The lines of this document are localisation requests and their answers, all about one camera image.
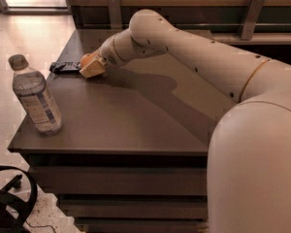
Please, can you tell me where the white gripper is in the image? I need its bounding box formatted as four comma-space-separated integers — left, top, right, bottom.
80, 36, 129, 79

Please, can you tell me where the orange fruit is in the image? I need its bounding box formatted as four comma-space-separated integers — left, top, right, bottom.
81, 50, 99, 69

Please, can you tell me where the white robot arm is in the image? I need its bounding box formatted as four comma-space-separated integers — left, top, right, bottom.
81, 10, 291, 233

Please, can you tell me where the dark rxbar blueberry wrapper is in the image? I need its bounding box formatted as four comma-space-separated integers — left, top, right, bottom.
49, 62, 81, 75

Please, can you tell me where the clear plastic water bottle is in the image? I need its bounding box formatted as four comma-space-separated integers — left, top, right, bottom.
8, 54, 62, 135

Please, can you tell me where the grey drawer cabinet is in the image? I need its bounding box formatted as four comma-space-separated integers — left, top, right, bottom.
7, 28, 237, 233

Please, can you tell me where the black office chair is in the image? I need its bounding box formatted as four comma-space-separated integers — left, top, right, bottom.
0, 165, 38, 233

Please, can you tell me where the left metal shelf bracket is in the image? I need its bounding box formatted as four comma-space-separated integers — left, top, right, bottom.
108, 0, 122, 29

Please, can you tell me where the metal shelf bracket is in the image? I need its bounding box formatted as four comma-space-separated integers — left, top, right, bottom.
108, 0, 122, 29
239, 0, 265, 41

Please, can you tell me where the wooden wall shelf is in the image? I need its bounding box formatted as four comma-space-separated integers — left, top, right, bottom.
66, 0, 291, 45

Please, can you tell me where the right metal shelf bracket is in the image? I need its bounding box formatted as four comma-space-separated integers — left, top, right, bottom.
239, 0, 265, 41

